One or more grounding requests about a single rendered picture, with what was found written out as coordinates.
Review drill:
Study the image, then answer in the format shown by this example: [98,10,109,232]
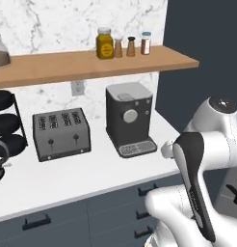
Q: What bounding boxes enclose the yellow jar with silver lid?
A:
[95,27,115,60]

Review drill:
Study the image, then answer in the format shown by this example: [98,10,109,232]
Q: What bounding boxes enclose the wooden wall shelf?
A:
[0,44,200,90]

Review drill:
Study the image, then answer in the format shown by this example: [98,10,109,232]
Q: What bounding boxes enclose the white wall outlet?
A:
[70,79,86,97]

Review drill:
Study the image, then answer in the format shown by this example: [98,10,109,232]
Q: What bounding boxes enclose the black wire stand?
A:
[0,90,30,159]

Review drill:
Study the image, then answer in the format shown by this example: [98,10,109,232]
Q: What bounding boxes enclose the dark blue cupboard front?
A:
[0,199,92,247]

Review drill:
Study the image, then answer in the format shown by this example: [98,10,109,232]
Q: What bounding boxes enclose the dark blue drawer front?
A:
[86,174,184,225]
[88,219,161,247]
[87,201,157,241]

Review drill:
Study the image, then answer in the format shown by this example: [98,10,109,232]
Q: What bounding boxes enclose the silver four-slot toaster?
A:
[32,107,92,163]

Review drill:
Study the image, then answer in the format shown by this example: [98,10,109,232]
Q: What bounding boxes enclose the brown shaker with black top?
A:
[125,36,137,58]

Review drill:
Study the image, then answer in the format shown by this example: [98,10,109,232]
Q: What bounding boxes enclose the dark grey coffee machine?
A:
[105,81,158,159]

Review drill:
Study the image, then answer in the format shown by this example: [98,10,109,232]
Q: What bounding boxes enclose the black drawer handle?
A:
[133,225,154,239]
[137,182,159,198]
[135,209,151,221]

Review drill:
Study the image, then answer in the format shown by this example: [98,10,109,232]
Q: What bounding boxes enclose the black cupboard handle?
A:
[21,213,52,232]

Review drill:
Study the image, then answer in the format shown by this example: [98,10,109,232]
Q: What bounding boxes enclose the glass jar with brown contents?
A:
[0,32,12,69]

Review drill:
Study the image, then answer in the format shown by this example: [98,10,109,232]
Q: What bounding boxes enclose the brown shaker with white top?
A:
[113,36,124,59]

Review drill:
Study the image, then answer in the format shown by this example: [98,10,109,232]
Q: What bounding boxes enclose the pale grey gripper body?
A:
[214,167,237,222]

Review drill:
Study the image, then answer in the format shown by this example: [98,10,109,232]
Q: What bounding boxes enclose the spice jar with blue lid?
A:
[140,31,152,56]

